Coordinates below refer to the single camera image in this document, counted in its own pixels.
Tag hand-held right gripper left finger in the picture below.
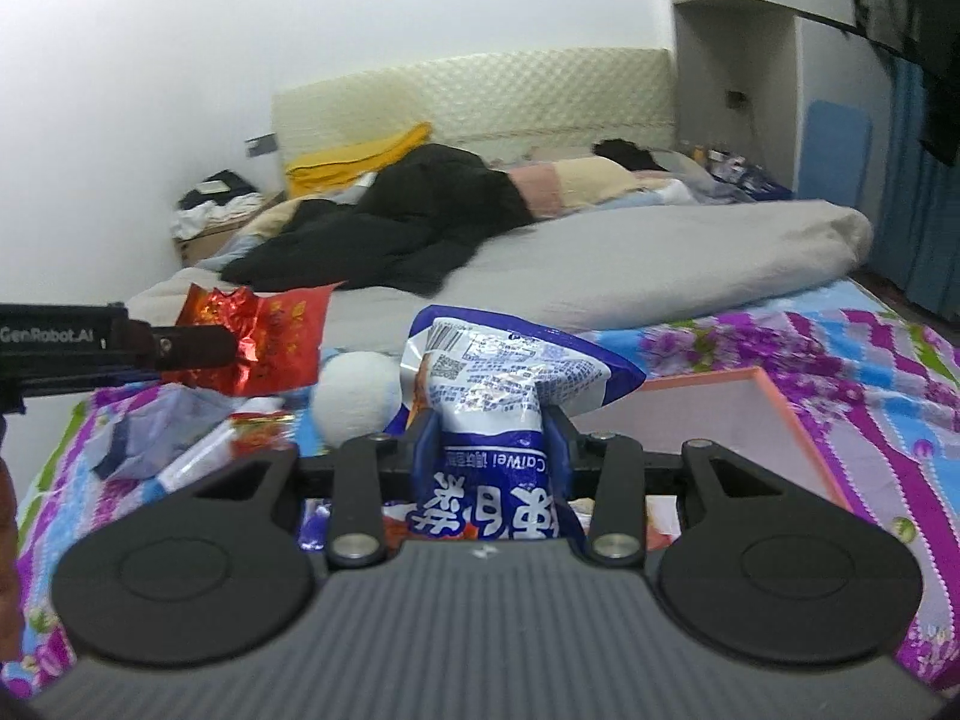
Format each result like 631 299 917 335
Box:
172 406 445 571

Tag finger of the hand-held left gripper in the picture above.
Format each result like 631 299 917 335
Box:
152 322 240 373

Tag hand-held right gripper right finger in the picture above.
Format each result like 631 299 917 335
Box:
542 403 809 566

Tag blue and white snack bag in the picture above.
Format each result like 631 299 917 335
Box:
401 305 647 545

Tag red foil snack packet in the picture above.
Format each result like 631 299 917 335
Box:
157 281 347 397

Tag pink cardboard box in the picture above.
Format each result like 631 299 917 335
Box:
574 366 856 541

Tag clear plastic bag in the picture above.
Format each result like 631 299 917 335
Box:
91 382 237 481

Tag white and blue plush toy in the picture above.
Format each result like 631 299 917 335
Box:
311 351 410 445

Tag bedside box with clothes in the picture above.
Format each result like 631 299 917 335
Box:
172 191 286 267

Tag red-orange snack packet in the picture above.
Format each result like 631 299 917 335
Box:
229 409 297 458

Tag white tube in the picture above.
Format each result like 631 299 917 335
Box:
154 420 237 496

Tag pile of clothes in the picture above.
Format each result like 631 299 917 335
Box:
171 171 263 241

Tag white packet with red print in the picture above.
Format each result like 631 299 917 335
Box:
645 499 683 548

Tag purple snack packet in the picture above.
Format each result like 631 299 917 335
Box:
298 499 335 552

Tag cream pillow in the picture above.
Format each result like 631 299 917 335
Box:
247 199 308 237

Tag grey duvet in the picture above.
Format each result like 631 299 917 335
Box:
124 199 875 357

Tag yellow blanket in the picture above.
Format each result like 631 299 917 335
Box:
289 122 434 200

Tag black coat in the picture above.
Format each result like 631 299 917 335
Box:
221 144 537 293

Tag pink cloth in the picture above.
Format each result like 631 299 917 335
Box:
510 165 563 218

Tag beige pillow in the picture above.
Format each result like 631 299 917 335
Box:
551 157 638 211

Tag light blue cloth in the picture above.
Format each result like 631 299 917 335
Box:
637 176 702 208

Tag dark cloth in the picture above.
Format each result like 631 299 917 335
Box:
592 139 668 172

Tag floral bed sheet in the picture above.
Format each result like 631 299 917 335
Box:
0 277 960 698

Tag row of small bottles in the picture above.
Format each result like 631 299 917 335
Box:
690 142 781 185

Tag cream quilted headboard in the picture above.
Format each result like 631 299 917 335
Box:
271 47 674 188

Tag blue panel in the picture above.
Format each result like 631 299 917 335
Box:
796 99 871 203

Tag blue curtain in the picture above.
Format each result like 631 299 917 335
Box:
870 52 960 316

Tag hanging dark clothes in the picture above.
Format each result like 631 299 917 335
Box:
844 0 960 166

